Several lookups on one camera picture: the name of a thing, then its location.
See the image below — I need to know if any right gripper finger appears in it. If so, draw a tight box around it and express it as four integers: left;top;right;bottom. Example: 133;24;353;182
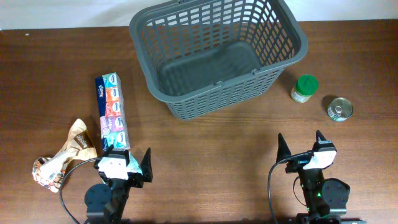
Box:
316;130;326;142
276;133;292;163

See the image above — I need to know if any small tin can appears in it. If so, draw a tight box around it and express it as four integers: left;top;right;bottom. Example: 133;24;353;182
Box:
327;97;354;122

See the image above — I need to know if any grey plastic basket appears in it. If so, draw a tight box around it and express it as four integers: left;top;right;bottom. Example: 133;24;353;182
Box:
129;0;308;119

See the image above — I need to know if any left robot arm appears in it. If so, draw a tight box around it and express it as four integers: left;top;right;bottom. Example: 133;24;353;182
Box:
85;146;153;223

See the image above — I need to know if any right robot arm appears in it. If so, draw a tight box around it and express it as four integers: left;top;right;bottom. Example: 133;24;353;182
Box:
276;131;350;223

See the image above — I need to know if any teal tissue packet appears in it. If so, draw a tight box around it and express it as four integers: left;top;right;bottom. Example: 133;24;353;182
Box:
127;152;142;174

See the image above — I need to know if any Kleenex tissue multipack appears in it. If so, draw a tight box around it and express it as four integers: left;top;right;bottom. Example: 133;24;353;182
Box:
95;72;131;151

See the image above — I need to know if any green lid jar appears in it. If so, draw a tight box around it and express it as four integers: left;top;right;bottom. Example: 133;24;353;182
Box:
290;75;319;103

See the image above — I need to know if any crumpled brown snack bag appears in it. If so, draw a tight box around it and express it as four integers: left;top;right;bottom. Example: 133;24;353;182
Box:
32;119;97;193

